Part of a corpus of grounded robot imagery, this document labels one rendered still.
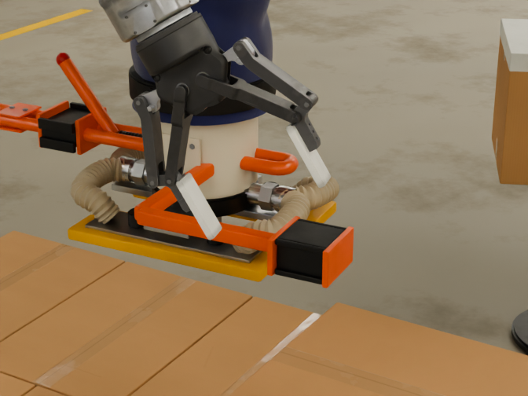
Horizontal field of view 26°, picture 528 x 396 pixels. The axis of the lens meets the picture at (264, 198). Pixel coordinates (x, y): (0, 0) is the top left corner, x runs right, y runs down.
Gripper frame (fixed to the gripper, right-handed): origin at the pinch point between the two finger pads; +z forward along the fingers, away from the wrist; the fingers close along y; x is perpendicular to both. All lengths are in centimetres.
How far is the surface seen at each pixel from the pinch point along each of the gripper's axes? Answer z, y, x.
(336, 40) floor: 37, -163, 591
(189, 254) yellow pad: 11, -34, 42
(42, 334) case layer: 27, -118, 114
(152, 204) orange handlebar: -0.3, -29.1, 31.9
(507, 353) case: 52, -4, 64
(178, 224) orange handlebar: 3.2, -24.9, 27.9
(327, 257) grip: 13.7, -5.6, 20.7
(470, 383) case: 50, -8, 53
